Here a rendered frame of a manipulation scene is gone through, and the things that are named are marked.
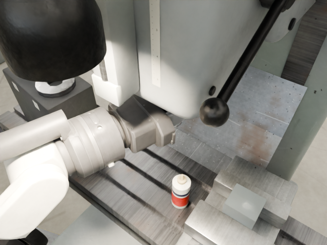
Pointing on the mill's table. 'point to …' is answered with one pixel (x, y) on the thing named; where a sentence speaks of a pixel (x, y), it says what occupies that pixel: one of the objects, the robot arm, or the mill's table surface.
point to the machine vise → (184, 239)
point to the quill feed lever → (241, 66)
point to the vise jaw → (219, 228)
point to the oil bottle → (180, 191)
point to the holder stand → (51, 96)
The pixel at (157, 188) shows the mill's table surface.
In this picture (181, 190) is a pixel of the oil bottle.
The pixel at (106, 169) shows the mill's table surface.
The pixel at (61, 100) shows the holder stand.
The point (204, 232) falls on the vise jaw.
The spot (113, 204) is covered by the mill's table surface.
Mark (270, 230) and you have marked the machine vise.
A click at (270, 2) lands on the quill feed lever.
